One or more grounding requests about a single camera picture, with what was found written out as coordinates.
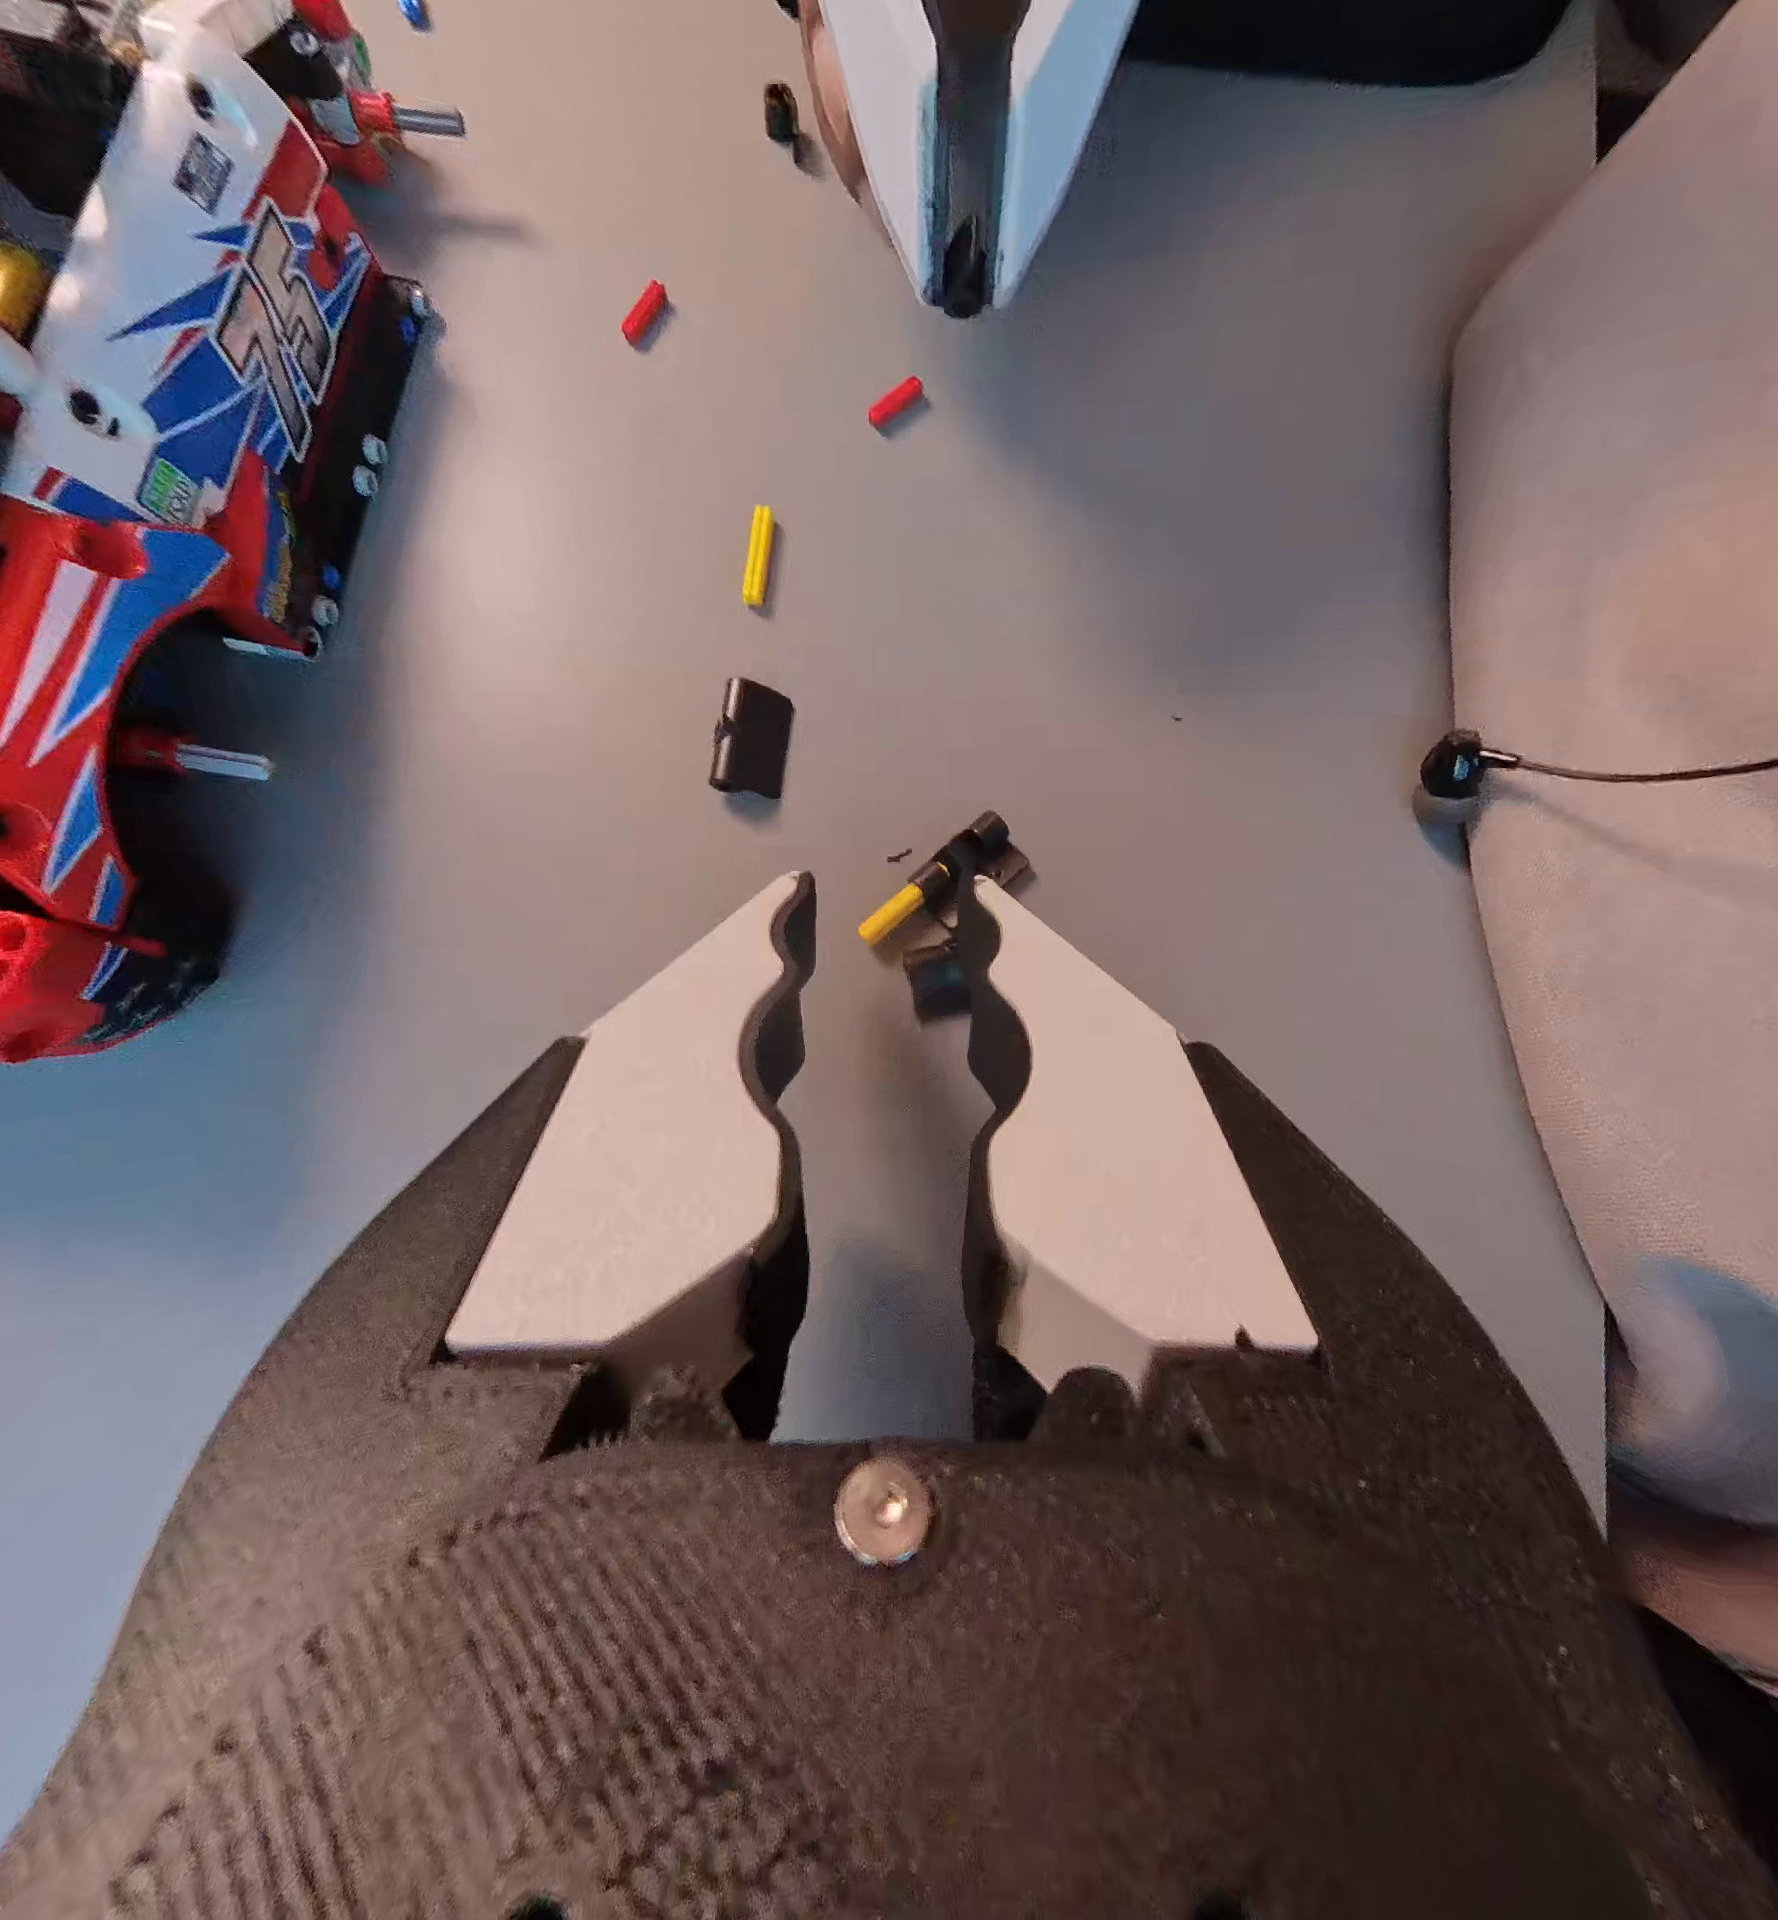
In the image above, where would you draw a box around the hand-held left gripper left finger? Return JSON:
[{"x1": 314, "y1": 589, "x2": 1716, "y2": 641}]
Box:
[{"x1": 442, "y1": 872, "x2": 819, "y2": 1442}]

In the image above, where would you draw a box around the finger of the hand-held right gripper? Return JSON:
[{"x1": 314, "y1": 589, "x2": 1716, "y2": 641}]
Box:
[
  {"x1": 812, "y1": 0, "x2": 966, "y2": 311},
  {"x1": 982, "y1": 0, "x2": 1141, "y2": 311}
]

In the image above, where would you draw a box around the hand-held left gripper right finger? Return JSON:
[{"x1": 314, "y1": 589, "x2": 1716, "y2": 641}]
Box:
[{"x1": 965, "y1": 878, "x2": 1321, "y2": 1442}]

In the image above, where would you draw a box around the lego race car model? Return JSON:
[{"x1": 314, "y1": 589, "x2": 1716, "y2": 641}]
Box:
[{"x1": 0, "y1": 0, "x2": 464, "y2": 1067}]

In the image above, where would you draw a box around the black chair armrest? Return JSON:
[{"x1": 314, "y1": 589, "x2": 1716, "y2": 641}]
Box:
[{"x1": 1128, "y1": 0, "x2": 1572, "y2": 87}]

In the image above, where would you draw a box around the thin black cord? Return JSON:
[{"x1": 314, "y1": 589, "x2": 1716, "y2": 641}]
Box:
[{"x1": 1417, "y1": 728, "x2": 1778, "y2": 827}]

